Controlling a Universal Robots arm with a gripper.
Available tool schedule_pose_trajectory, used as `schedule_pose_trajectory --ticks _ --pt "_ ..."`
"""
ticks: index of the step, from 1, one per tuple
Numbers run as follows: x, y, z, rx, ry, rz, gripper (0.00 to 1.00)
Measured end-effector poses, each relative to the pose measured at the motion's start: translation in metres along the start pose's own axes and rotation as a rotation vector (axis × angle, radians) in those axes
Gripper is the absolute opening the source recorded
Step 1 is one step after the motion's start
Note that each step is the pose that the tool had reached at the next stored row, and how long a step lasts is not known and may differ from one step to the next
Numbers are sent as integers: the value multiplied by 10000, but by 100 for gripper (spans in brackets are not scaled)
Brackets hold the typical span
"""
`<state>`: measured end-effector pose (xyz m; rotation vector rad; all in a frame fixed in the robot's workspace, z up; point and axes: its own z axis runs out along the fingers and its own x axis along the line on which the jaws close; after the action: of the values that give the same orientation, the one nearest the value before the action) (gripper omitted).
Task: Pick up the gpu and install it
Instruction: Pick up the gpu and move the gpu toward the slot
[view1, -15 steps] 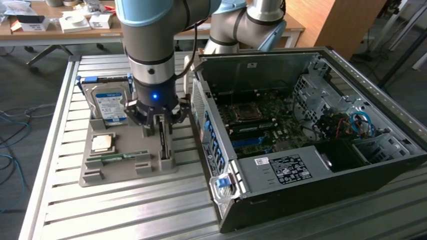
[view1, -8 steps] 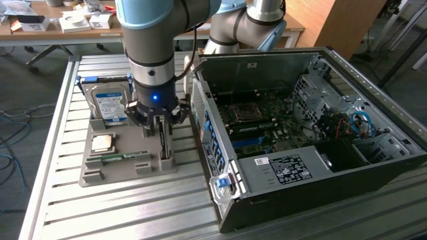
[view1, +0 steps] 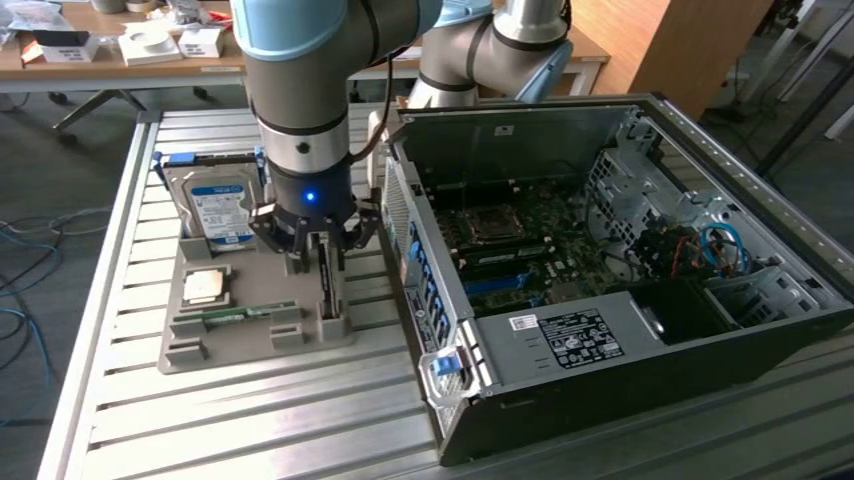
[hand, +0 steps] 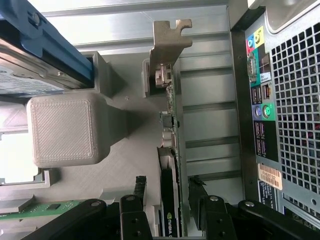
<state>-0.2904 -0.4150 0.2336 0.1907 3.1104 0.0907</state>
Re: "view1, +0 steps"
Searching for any installed RAM stick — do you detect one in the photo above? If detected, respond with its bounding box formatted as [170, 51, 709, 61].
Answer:
[459, 242, 555, 269]

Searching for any white box with round roll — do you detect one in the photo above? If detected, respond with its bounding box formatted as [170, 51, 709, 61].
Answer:
[117, 22, 182, 67]

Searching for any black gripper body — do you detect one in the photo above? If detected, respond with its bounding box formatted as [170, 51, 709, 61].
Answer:
[269, 157, 359, 236]

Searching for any silver perforated disk bay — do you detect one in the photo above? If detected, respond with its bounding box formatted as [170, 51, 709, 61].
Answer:
[585, 147, 692, 236]

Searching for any black and white box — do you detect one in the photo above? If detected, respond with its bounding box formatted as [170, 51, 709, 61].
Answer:
[30, 29, 101, 64]

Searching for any blue data wire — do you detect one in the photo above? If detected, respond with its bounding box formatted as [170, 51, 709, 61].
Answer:
[692, 222, 755, 279]

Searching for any hard disk with blue caddy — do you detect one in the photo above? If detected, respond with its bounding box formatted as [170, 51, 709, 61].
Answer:
[152, 147, 272, 254]

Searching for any grey parts rack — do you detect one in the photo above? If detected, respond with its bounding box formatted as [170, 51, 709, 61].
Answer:
[156, 227, 359, 374]

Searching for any black camera cable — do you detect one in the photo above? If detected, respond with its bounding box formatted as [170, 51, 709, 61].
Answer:
[345, 44, 405, 164]

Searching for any black open PC case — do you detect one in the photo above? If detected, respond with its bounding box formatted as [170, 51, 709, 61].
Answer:
[365, 92, 854, 469]

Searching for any blue case latch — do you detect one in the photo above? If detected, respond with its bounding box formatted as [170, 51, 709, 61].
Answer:
[429, 352, 465, 376]

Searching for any blue floor cable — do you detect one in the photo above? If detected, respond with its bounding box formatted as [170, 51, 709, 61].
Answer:
[0, 219, 65, 426]

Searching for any grey floor cable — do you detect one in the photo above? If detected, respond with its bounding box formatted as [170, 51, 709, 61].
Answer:
[0, 207, 112, 236]

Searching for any small white labelled box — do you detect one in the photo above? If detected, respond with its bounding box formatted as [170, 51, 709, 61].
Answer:
[177, 27, 225, 59]

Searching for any orange wire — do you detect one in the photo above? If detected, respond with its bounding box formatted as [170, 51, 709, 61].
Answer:
[672, 234, 701, 274]

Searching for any green RAM stick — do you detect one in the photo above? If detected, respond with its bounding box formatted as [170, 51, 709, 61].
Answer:
[172, 299, 298, 321]

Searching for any blue expansion slot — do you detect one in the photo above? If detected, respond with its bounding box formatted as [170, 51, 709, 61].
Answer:
[465, 277, 535, 297]

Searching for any silver CPU chip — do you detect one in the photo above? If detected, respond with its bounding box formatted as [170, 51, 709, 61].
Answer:
[182, 268, 232, 304]

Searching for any green GPU card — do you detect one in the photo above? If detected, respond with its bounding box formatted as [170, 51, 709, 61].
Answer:
[312, 234, 341, 321]

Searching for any green motherboard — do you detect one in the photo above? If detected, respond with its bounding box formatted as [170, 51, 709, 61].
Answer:
[429, 182, 632, 319]

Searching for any grey power supply unit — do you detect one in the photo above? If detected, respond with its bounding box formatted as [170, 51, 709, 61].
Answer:
[472, 292, 668, 389]

